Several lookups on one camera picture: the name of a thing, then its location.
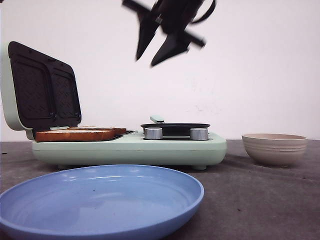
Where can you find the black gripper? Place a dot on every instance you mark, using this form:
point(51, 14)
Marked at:
point(173, 16)

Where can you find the white bread slice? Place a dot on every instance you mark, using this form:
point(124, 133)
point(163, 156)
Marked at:
point(117, 130)
point(74, 135)

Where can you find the mint green sandwich maker lid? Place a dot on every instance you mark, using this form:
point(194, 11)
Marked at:
point(39, 92)

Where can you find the beige ribbed bowl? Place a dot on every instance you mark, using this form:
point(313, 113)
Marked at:
point(275, 149)

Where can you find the mint green breakfast maker base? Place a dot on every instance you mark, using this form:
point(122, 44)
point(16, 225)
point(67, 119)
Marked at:
point(132, 148)

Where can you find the left silver control knob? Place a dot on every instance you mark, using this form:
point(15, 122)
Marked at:
point(153, 133)

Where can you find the silver control knob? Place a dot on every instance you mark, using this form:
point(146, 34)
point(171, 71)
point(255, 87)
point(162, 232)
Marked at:
point(199, 134)
point(153, 133)

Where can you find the right silver control knob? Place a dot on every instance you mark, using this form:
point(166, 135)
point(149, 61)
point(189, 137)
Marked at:
point(199, 134)

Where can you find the blue plate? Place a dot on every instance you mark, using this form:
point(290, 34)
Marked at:
point(109, 202)

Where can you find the black frying pan green handle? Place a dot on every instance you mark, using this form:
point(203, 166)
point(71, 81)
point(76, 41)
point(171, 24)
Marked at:
point(172, 129)

